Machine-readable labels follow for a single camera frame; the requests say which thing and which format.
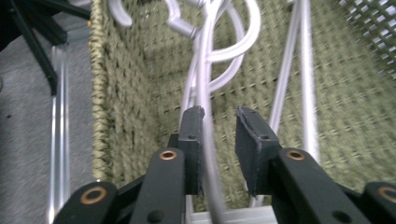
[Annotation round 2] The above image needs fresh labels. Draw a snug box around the aluminium frame rail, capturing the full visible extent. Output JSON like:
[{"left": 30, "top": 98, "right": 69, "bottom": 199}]
[{"left": 46, "top": 43, "right": 72, "bottom": 224}]

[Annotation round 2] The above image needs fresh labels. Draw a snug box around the green woven basket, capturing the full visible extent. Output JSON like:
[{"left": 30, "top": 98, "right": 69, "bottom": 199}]
[{"left": 88, "top": 0, "right": 396, "bottom": 213}]

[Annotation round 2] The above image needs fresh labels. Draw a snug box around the black metal stand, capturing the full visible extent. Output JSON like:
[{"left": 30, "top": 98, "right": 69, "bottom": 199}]
[{"left": 0, "top": 0, "right": 93, "bottom": 96}]

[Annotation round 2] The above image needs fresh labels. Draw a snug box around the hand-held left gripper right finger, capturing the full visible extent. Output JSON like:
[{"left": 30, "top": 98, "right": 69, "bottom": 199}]
[{"left": 234, "top": 105, "right": 283, "bottom": 198}]

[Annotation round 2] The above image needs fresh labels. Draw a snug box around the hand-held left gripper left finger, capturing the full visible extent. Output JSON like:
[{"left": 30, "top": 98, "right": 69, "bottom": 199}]
[{"left": 177, "top": 105, "right": 206, "bottom": 197}]

